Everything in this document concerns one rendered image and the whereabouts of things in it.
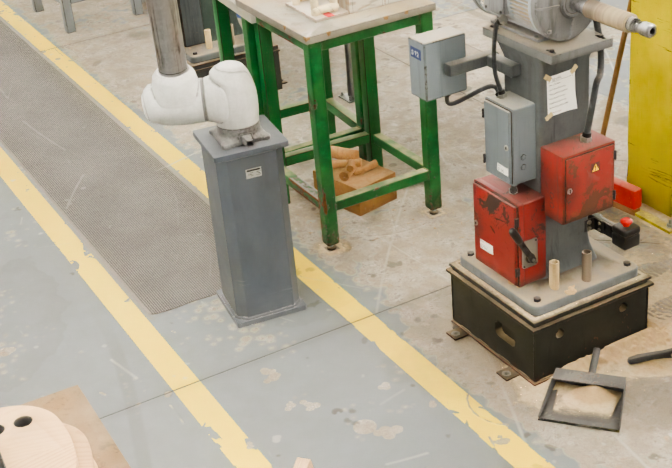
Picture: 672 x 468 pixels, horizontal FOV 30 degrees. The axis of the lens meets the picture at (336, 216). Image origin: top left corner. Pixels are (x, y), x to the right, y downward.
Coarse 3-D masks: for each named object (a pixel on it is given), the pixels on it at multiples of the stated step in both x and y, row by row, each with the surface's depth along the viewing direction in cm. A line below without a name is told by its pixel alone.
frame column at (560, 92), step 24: (504, 48) 399; (528, 72) 393; (552, 72) 390; (576, 72) 395; (528, 96) 397; (552, 96) 394; (576, 96) 399; (552, 120) 398; (576, 120) 403; (552, 240) 418; (576, 240) 423; (576, 264) 425
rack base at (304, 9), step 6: (306, 0) 501; (318, 0) 500; (324, 0) 499; (288, 6) 499; (294, 6) 495; (300, 6) 495; (306, 6) 494; (300, 12) 490; (306, 12) 488; (330, 12) 485; (336, 12) 485; (342, 12) 484; (348, 12) 485; (312, 18) 481; (318, 18) 480; (324, 18) 481; (330, 18) 482
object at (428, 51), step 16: (432, 32) 404; (448, 32) 403; (416, 48) 400; (432, 48) 397; (448, 48) 401; (464, 48) 404; (416, 64) 403; (432, 64) 400; (416, 80) 406; (432, 80) 402; (448, 80) 405; (464, 80) 409; (432, 96) 405; (448, 96) 413; (464, 96) 410; (496, 96) 402
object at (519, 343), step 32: (480, 288) 432; (640, 288) 425; (480, 320) 439; (512, 320) 420; (544, 320) 409; (576, 320) 418; (608, 320) 426; (640, 320) 434; (512, 352) 426; (544, 352) 416; (576, 352) 424
